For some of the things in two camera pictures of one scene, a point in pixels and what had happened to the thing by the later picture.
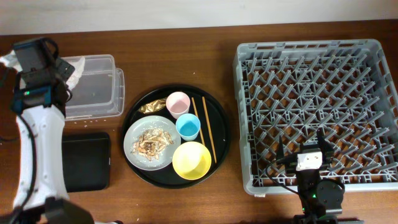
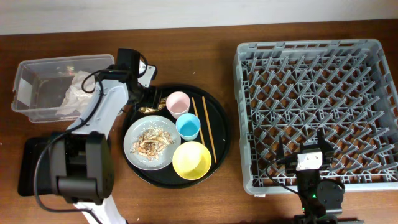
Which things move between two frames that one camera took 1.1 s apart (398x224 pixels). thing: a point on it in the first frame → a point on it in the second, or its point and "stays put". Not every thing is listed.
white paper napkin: x=74 y=78 → x=76 y=99
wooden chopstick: x=199 y=126 stays put
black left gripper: x=67 y=68 → x=152 y=97
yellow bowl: x=191 y=160 stays put
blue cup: x=188 y=126 stays put
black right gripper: x=325 y=149 stays put
